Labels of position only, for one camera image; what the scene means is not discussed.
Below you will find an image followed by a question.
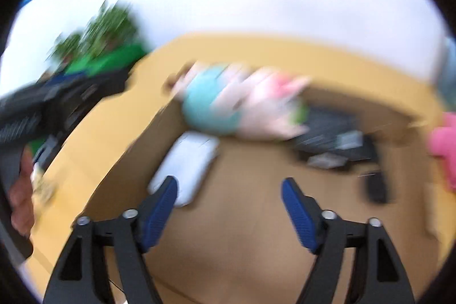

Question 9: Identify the black pouch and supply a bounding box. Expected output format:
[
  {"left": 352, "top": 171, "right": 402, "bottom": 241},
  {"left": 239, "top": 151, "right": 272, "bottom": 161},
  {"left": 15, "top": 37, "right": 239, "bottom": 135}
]
[{"left": 292, "top": 106, "right": 378, "bottom": 171}]

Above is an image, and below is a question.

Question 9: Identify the green potted plant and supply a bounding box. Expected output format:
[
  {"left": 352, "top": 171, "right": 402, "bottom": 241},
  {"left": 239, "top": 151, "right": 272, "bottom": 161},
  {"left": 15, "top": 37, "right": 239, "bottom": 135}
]
[{"left": 50, "top": 0, "right": 139, "bottom": 62}]

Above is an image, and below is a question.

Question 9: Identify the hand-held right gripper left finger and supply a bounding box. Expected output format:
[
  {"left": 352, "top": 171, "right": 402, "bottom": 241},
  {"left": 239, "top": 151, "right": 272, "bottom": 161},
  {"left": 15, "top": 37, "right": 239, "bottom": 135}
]
[{"left": 43, "top": 175, "right": 179, "bottom": 304}]

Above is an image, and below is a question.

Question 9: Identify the white pouch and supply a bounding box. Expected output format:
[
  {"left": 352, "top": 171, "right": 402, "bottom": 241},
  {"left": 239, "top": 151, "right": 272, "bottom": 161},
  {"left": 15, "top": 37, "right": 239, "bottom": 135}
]
[{"left": 148, "top": 133, "right": 219, "bottom": 208}]

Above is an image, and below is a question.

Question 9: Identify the small black item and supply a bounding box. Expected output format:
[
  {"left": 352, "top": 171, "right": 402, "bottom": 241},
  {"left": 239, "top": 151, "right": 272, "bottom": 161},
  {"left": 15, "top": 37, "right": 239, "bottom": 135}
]
[{"left": 363, "top": 172, "right": 389, "bottom": 203}]

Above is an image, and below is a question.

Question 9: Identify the brown cardboard box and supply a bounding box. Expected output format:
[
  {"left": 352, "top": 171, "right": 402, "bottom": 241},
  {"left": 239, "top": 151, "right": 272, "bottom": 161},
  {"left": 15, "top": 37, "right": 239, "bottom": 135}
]
[{"left": 76, "top": 64, "right": 446, "bottom": 304}]

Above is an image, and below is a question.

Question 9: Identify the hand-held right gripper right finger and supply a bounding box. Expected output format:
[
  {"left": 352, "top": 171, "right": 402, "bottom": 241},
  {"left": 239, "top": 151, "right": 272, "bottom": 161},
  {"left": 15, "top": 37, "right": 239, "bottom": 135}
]
[{"left": 281, "top": 177, "right": 416, "bottom": 304}]

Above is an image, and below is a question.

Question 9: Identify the person's left hand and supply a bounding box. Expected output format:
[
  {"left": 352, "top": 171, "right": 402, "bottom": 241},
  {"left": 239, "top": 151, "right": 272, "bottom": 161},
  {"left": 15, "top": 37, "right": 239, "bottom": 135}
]
[{"left": 9, "top": 149, "right": 36, "bottom": 238}]

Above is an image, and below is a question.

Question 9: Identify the grey white packet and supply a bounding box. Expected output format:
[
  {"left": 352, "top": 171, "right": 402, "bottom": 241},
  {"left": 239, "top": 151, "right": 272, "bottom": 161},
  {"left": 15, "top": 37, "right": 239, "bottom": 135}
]
[{"left": 307, "top": 152, "right": 353, "bottom": 170}]

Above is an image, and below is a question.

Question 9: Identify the pink white plush toy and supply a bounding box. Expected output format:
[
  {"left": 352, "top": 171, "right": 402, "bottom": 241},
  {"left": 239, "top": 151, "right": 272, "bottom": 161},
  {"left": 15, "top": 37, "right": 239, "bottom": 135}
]
[{"left": 228, "top": 67, "right": 310, "bottom": 141}]

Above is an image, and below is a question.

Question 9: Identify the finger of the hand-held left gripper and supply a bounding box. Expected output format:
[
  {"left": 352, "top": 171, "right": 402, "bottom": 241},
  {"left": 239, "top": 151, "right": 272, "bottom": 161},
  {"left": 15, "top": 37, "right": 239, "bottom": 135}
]
[{"left": 82, "top": 70, "right": 129, "bottom": 101}]

